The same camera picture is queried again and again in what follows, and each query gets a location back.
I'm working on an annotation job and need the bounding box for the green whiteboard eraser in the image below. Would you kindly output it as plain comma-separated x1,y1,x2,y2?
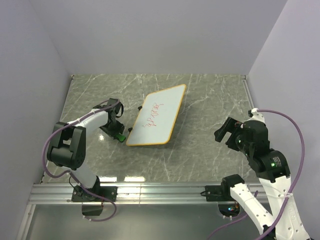
114,134,126,143

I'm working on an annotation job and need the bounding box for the yellow framed whiteboard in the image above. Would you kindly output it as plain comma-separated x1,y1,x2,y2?
126,84,187,147

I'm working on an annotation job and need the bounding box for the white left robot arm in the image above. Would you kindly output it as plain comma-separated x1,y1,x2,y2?
42,98,126,202

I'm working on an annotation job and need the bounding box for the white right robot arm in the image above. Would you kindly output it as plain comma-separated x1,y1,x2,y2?
214,115,310,240

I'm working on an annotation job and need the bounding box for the aluminium right side rail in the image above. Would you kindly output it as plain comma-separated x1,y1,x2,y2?
241,75,255,109

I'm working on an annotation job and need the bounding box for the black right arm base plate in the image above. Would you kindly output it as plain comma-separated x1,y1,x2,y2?
200,184,236,202

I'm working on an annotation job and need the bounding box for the aluminium mounting rail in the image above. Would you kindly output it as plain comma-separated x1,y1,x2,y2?
27,182,208,205

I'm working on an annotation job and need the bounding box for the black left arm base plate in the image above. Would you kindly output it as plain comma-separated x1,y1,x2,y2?
71,185,118,203

